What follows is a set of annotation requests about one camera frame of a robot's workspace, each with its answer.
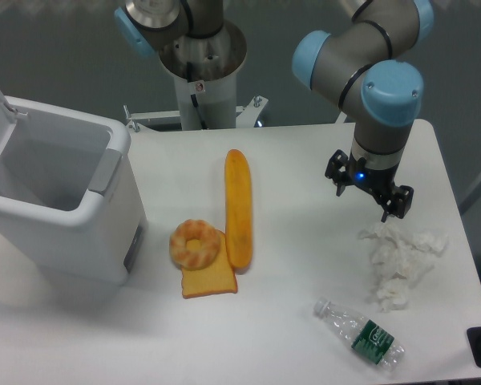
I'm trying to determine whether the long orange baguette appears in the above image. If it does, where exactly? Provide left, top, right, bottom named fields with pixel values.
left=224, top=149, right=253, bottom=270

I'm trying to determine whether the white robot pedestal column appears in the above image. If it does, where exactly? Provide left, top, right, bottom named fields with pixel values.
left=157, top=22, right=249, bottom=131

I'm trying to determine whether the round braided bread ring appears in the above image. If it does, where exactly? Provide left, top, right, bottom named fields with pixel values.
left=168, top=218, right=222, bottom=269

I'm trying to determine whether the clear plastic water bottle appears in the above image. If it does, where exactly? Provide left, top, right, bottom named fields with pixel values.
left=313, top=298, right=405, bottom=372

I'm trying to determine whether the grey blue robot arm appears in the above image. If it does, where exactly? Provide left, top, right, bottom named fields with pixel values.
left=115, top=1, right=434, bottom=218

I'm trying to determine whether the orange toast slice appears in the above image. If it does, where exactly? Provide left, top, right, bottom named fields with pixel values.
left=180, top=230, right=238, bottom=299

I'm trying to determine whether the white base bracket frame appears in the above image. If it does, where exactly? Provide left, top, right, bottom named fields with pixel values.
left=123, top=95, right=269, bottom=132

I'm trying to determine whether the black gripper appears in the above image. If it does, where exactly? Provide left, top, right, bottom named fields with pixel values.
left=325, top=149, right=414, bottom=222

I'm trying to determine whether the white trash can body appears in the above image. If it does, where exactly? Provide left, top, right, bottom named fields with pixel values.
left=0, top=97, right=146, bottom=284

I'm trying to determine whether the crumpled white tissue paper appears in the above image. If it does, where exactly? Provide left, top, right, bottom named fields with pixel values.
left=358, top=222, right=448, bottom=313

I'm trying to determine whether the black cable on pedestal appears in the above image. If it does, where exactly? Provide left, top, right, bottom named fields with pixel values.
left=186, top=60, right=208, bottom=130

